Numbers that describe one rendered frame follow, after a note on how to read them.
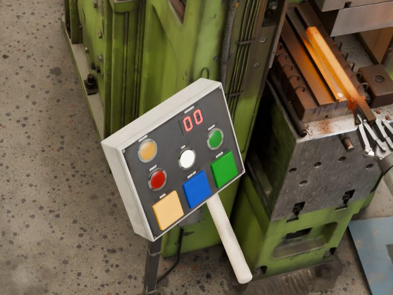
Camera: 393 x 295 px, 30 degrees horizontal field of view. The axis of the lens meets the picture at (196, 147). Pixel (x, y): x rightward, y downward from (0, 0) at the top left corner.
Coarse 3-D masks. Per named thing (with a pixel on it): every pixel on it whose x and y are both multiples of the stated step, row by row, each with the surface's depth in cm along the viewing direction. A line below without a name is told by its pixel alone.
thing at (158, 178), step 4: (156, 172) 178; (160, 172) 179; (152, 176) 178; (156, 176) 179; (160, 176) 179; (164, 176) 180; (152, 180) 178; (156, 180) 179; (160, 180) 180; (164, 180) 181; (152, 184) 178; (156, 184) 179; (160, 184) 180
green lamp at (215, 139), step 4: (212, 132) 188; (216, 132) 189; (212, 136) 188; (216, 136) 189; (220, 136) 190; (212, 140) 188; (216, 140) 189; (220, 140) 190; (212, 144) 189; (216, 144) 190
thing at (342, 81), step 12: (312, 36) 224; (324, 48) 221; (324, 60) 220; (336, 60) 218; (336, 72) 215; (348, 84) 212; (348, 96) 210; (348, 108) 210; (360, 108) 205; (372, 120) 203
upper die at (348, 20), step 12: (312, 0) 195; (324, 12) 191; (336, 12) 184; (348, 12) 185; (360, 12) 187; (372, 12) 188; (384, 12) 190; (324, 24) 192; (336, 24) 187; (348, 24) 189; (360, 24) 190; (372, 24) 192; (384, 24) 194
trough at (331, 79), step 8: (288, 8) 237; (296, 8) 238; (296, 16) 237; (296, 24) 234; (304, 24) 234; (304, 32) 233; (312, 48) 228; (320, 64) 224; (328, 72) 223; (336, 88) 219; (344, 96) 217
